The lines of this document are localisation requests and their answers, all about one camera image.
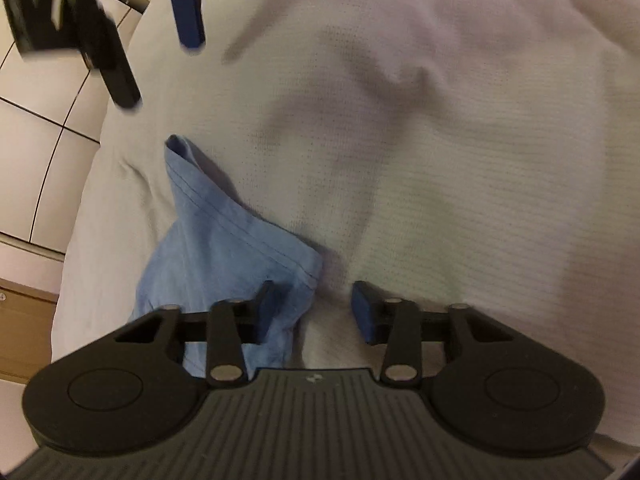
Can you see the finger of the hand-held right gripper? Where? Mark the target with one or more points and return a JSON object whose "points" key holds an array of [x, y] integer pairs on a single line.
{"points": [[186, 7], [112, 65]]}

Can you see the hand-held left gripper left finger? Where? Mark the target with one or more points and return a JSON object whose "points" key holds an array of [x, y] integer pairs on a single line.
{"points": [[265, 312]]}

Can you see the wooden furniture panel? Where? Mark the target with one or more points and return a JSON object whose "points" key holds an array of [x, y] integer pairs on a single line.
{"points": [[22, 330]]}

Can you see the grey bed blanket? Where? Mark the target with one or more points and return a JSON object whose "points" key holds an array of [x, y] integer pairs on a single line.
{"points": [[450, 160]]}

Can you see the white panelled wardrobe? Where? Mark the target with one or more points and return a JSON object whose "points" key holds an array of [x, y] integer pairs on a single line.
{"points": [[30, 160]]}

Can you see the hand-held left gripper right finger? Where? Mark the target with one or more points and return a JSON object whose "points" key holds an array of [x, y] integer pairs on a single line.
{"points": [[365, 310]]}

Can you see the blue t-shirt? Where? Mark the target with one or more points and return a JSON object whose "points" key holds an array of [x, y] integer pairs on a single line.
{"points": [[215, 240]]}

